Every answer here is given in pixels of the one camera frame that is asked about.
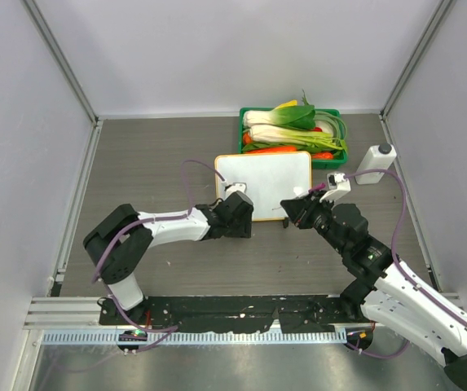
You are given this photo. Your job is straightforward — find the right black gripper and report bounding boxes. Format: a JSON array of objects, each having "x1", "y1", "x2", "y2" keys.
[{"x1": 281, "y1": 189, "x2": 349, "y2": 255}]

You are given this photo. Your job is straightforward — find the pink-capped whiteboard marker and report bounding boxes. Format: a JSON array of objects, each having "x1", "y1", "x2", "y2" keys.
[{"x1": 293, "y1": 182, "x2": 326, "y2": 198}]

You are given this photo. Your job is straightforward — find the small orange-framed whiteboard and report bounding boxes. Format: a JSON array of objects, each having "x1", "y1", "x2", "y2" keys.
[{"x1": 214, "y1": 152, "x2": 312, "y2": 222}]

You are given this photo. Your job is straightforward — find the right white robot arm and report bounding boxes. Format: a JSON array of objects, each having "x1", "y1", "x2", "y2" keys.
[{"x1": 280, "y1": 194, "x2": 467, "y2": 390}]

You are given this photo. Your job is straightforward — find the small orange carrot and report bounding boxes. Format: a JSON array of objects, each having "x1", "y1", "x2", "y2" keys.
[{"x1": 311, "y1": 152, "x2": 333, "y2": 160}]

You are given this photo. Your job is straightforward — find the green plastic crate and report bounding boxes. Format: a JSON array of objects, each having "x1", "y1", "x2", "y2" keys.
[{"x1": 238, "y1": 108, "x2": 348, "y2": 169}]

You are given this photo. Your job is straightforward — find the large orange carrot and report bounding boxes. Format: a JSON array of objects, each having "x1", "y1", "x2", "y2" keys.
[{"x1": 246, "y1": 145, "x2": 297, "y2": 154}]

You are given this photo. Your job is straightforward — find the lower bok choy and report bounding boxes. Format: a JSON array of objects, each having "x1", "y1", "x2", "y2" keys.
[{"x1": 246, "y1": 125, "x2": 324, "y2": 149}]

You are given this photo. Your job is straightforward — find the bok choy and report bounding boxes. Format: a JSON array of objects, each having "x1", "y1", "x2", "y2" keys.
[
  {"x1": 242, "y1": 105, "x2": 316, "y2": 130},
  {"x1": 246, "y1": 125, "x2": 324, "y2": 149}
]

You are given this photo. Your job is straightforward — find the upper bok choy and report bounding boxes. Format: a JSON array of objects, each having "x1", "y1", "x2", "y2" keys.
[{"x1": 242, "y1": 105, "x2": 316, "y2": 130}]

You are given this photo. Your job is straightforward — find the white bottle grey cap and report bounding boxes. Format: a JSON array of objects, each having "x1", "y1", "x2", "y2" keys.
[{"x1": 355, "y1": 143, "x2": 397, "y2": 185}]

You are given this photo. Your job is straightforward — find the green long beans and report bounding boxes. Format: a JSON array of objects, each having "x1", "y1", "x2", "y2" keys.
[{"x1": 314, "y1": 110, "x2": 347, "y2": 152}]

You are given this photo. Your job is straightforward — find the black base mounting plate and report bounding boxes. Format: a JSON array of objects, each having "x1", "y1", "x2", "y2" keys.
[{"x1": 99, "y1": 293, "x2": 385, "y2": 333}]

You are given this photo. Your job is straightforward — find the yellow pepper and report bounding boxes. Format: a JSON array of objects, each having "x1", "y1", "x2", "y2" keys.
[{"x1": 275, "y1": 99, "x2": 297, "y2": 110}]

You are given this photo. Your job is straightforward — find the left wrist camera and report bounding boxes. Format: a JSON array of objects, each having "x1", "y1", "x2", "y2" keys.
[{"x1": 224, "y1": 182, "x2": 247, "y2": 198}]

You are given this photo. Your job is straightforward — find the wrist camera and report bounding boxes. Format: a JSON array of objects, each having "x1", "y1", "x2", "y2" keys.
[
  {"x1": 320, "y1": 172, "x2": 351, "y2": 202},
  {"x1": 224, "y1": 182, "x2": 247, "y2": 198}
]

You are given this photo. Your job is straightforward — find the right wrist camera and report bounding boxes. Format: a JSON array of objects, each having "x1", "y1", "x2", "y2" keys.
[{"x1": 320, "y1": 172, "x2": 351, "y2": 202}]

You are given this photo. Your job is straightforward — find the white slotted cable duct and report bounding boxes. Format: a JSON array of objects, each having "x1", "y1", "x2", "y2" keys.
[{"x1": 42, "y1": 328, "x2": 346, "y2": 347}]

